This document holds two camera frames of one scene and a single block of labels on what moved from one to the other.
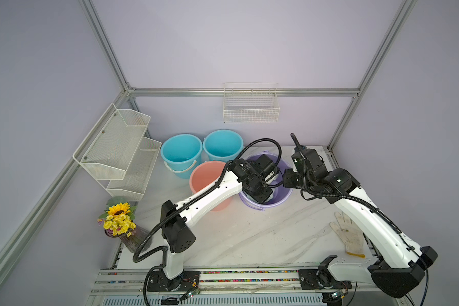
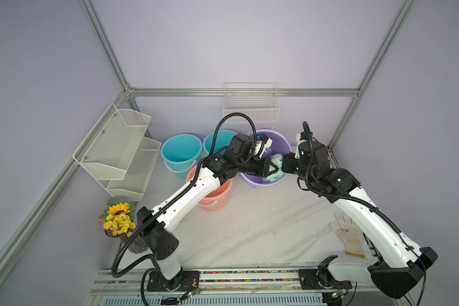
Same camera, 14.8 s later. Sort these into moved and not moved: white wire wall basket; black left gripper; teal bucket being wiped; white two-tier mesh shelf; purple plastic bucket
Moved: purple plastic bucket; black left gripper
Not moved: teal bucket being wiped; white two-tier mesh shelf; white wire wall basket
